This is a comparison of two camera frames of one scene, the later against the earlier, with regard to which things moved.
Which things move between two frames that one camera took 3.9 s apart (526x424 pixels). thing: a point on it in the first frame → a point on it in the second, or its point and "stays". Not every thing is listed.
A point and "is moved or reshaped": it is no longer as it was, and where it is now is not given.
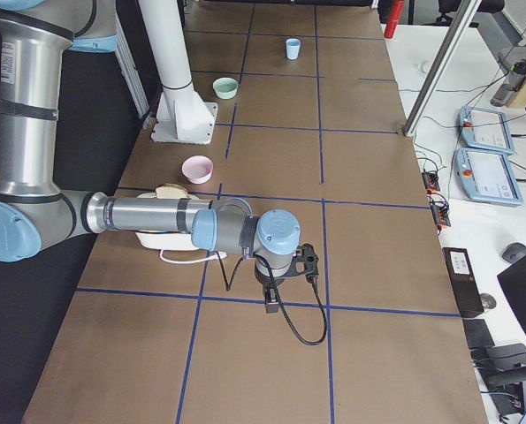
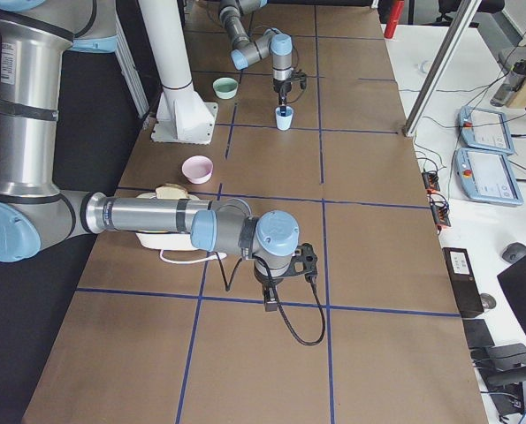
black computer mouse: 514,251 stays
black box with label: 465,282 stays
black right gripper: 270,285 stays
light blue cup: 293,48 is moved or reshaped
